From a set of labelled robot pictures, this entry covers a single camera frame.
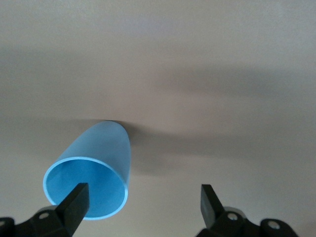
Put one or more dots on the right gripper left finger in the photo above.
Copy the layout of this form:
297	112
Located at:
71	207

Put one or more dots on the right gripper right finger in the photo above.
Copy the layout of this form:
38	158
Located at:
214	209

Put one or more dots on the blue cup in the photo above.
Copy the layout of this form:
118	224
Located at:
98	148

